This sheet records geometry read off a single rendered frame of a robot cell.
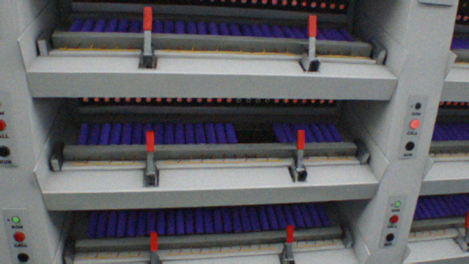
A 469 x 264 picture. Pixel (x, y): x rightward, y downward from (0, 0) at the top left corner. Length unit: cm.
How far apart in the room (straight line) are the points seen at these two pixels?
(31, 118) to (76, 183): 13
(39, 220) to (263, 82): 44
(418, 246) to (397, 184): 22
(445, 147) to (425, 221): 19
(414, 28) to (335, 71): 15
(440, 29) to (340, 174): 31
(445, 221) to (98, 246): 79
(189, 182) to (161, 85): 18
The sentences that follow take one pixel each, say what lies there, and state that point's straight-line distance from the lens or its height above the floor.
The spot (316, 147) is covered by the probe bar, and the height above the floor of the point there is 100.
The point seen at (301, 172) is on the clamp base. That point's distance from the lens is 68.
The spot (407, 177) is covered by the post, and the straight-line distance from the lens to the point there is 76.
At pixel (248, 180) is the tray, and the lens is 65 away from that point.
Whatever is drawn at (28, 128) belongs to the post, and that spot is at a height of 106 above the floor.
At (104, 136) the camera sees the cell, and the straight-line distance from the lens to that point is 71.
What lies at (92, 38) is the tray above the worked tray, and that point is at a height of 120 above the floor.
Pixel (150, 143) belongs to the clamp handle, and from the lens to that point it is 62.
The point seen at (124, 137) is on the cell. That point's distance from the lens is 70.
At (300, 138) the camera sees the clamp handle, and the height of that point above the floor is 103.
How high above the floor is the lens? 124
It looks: 18 degrees down
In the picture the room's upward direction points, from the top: 3 degrees clockwise
